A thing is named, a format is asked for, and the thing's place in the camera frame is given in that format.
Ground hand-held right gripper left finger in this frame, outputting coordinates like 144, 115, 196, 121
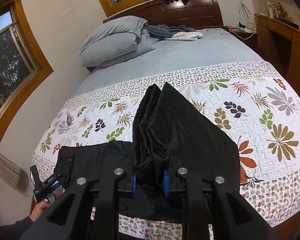
20, 169, 138, 240

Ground dark wooden nightstand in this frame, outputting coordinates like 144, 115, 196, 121
224, 26, 259, 47

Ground person's left forearm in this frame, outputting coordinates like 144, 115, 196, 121
0, 214, 36, 240

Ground blue-grey pillow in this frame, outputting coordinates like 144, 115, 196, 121
79, 31, 157, 68
80, 16, 148, 55

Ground person's left hand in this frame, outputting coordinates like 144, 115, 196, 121
28, 201, 52, 222

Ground floral patterned quilt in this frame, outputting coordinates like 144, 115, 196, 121
31, 61, 300, 240

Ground wooden desk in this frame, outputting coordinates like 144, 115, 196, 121
254, 12, 300, 81

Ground beige pleated cloth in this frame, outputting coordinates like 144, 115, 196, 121
0, 146, 22, 190

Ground light blue bed sheet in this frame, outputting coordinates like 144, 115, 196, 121
72, 27, 265, 103

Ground black flat device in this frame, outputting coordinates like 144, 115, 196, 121
277, 17, 299, 29

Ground white power strip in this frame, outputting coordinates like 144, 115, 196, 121
229, 26, 254, 33

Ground dark grey blanket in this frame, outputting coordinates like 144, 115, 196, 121
146, 24, 197, 42

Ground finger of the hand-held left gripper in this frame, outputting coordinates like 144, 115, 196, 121
39, 173, 65, 190

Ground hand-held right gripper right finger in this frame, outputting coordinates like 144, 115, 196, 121
162, 166, 281, 240

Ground white fleece cloth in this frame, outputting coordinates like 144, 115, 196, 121
169, 32, 204, 41

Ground black pants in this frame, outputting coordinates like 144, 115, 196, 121
55, 82, 241, 224

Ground dark wooden bed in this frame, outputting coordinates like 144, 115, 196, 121
30, 0, 300, 233

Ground hanging wall cables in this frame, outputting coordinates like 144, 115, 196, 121
236, 0, 253, 28

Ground wooden side window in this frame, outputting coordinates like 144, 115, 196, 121
0, 0, 54, 151

